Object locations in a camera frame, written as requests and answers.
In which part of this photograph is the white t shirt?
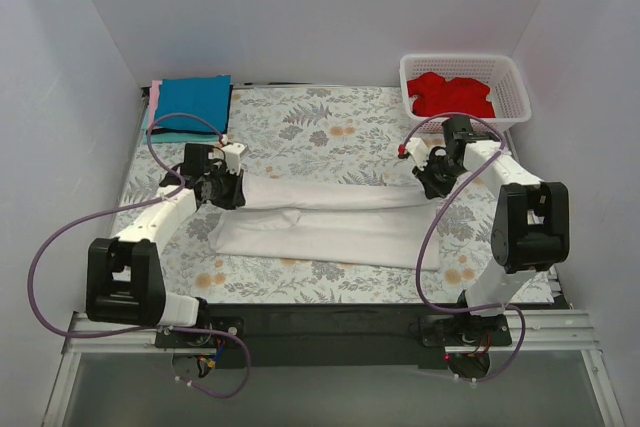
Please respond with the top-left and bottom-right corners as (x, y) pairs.
(209, 174), (440, 271)

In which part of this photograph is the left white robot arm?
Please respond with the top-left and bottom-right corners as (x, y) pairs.
(86, 143), (246, 347)

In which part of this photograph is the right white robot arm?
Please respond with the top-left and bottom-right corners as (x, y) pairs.
(398, 112), (570, 345)

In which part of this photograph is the red t shirt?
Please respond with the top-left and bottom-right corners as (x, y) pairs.
(407, 72), (495, 118)

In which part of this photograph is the teal folded t shirt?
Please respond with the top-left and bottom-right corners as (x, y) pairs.
(142, 112), (226, 144)

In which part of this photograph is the blue folded t shirt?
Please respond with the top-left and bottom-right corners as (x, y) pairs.
(151, 74), (234, 134)

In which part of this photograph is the white plastic basket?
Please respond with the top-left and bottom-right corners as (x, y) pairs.
(399, 54), (531, 132)

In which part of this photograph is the floral table mat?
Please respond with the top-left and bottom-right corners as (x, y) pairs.
(93, 85), (556, 306)

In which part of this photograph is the pink folded t shirt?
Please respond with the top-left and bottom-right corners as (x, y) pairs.
(147, 80), (162, 126)

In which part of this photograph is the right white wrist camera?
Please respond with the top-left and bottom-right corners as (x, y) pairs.
(405, 137), (430, 170)

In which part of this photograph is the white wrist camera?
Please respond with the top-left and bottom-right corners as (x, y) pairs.
(221, 143), (247, 176)
(405, 137), (430, 170)

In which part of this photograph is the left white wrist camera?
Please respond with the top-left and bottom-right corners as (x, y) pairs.
(221, 143), (247, 176)

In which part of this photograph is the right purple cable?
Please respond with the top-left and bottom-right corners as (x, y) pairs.
(397, 114), (526, 384)

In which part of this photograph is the purple cable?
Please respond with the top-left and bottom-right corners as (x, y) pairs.
(397, 114), (526, 384)
(27, 113), (251, 400)

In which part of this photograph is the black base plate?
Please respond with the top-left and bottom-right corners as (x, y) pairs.
(154, 302), (514, 372)

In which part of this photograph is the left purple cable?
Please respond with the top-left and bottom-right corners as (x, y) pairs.
(27, 113), (251, 400)

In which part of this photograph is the aluminium mounting rail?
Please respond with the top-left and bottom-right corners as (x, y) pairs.
(63, 310), (601, 354)

